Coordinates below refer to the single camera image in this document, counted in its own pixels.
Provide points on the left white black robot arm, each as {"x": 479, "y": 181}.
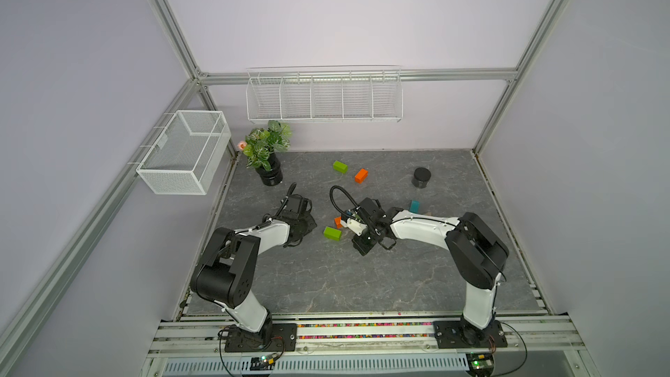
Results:
{"x": 225, "y": 271}

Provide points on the long white wire basket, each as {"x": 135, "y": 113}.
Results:
{"x": 325, "y": 94}

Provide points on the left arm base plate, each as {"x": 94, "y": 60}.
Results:
{"x": 281, "y": 337}

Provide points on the white vented cable duct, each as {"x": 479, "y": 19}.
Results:
{"x": 298, "y": 365}

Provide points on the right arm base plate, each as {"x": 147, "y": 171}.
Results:
{"x": 452, "y": 334}

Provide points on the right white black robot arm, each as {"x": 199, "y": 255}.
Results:
{"x": 479, "y": 254}

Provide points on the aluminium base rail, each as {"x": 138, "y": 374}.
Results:
{"x": 391, "y": 334}

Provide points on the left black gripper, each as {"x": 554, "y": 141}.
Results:
{"x": 311, "y": 224}

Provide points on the teal small block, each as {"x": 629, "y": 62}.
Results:
{"x": 414, "y": 207}

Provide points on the white mesh side basket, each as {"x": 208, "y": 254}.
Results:
{"x": 184, "y": 158}

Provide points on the green potted plant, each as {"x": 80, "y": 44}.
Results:
{"x": 261, "y": 146}

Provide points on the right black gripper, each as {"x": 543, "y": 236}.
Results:
{"x": 359, "y": 247}

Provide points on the green block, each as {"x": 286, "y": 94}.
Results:
{"x": 340, "y": 167}
{"x": 332, "y": 233}

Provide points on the black cylinder container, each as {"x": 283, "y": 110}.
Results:
{"x": 421, "y": 177}

